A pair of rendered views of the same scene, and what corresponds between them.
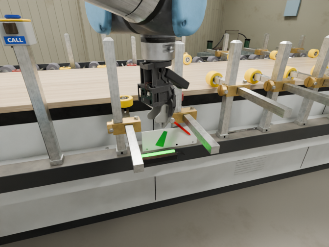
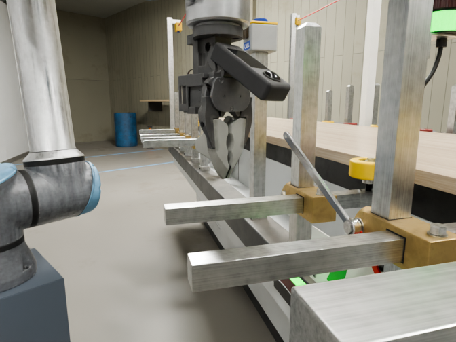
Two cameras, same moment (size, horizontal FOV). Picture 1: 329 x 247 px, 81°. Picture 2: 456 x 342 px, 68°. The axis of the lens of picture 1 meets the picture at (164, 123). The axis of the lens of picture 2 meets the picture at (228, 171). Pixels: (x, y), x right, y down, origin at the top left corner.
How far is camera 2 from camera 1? 0.77 m
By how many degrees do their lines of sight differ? 85
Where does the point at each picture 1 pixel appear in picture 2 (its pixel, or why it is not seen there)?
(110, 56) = (299, 55)
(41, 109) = (252, 132)
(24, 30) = (250, 33)
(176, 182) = not seen: outside the picture
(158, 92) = (186, 84)
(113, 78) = (298, 95)
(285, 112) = (292, 322)
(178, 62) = (393, 55)
